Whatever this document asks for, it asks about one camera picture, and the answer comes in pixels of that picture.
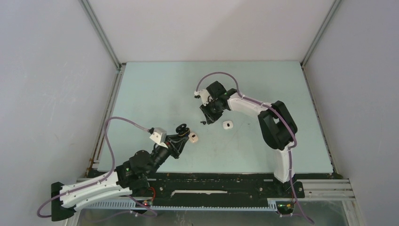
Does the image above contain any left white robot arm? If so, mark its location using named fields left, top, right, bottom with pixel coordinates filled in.
left=51, top=128, right=191, bottom=221

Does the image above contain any right aluminium frame post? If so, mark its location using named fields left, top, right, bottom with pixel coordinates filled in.
left=300, top=0, right=343, bottom=157

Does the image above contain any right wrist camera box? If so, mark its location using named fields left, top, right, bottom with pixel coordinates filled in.
left=194, top=89, right=213, bottom=106

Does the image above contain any grey slotted cable duct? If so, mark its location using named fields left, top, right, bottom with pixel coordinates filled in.
left=82, top=199, right=278, bottom=212

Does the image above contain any white earbud charging case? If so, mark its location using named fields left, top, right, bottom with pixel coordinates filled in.
left=222, top=121, right=234, bottom=130

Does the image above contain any beige earbud charging case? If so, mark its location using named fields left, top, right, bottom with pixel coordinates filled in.
left=189, top=132, right=199, bottom=144

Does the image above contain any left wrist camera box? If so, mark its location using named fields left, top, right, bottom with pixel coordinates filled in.
left=149, top=127, right=168, bottom=148

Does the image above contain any left aluminium frame post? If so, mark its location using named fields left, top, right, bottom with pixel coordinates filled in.
left=79, top=0, right=125, bottom=170

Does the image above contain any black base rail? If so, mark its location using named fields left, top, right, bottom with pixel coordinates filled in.
left=87, top=170, right=304, bottom=209

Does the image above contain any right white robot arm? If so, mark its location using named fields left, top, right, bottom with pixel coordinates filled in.
left=194, top=81, right=298, bottom=197

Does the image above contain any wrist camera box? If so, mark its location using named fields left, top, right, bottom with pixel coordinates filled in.
left=149, top=127, right=168, bottom=148
left=194, top=89, right=213, bottom=106

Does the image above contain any aluminium frame post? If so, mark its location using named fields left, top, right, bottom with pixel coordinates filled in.
left=300, top=0, right=343, bottom=157
left=79, top=0, right=125, bottom=170

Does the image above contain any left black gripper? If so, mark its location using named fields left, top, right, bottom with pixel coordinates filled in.
left=147, top=133, right=189, bottom=176

